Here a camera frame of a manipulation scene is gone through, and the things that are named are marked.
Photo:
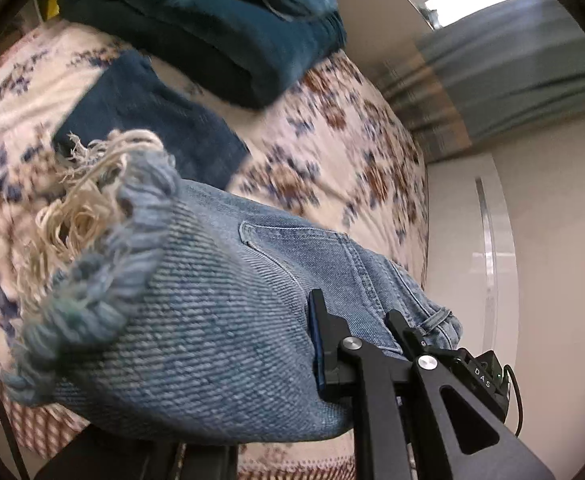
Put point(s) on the white wardrobe door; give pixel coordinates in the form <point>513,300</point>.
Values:
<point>452,240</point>

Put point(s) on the floral bed sheet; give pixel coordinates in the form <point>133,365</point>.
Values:
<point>332,150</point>

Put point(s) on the grey curtain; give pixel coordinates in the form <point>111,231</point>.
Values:
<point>502,75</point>

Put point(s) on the teal folded blanket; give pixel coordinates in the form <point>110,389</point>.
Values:
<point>212,15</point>

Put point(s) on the dark blue folded cloth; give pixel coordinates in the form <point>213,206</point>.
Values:
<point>147,115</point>

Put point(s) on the light blue frayed denim pants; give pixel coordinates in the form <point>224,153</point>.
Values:
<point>212,310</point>

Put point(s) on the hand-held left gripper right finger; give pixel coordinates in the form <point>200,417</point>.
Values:
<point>316,345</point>

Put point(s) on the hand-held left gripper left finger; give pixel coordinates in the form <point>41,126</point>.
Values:
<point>122,455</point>

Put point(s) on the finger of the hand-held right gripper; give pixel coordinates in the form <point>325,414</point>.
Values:
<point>401,329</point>

